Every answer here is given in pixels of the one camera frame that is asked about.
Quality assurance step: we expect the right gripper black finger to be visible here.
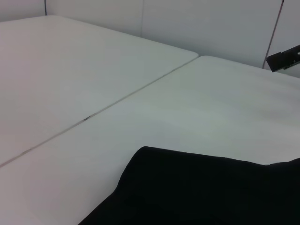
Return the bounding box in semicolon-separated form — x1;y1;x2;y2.
265;44;300;72

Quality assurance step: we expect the black shirt with FREE print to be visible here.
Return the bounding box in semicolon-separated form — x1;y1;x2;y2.
78;146;300;225

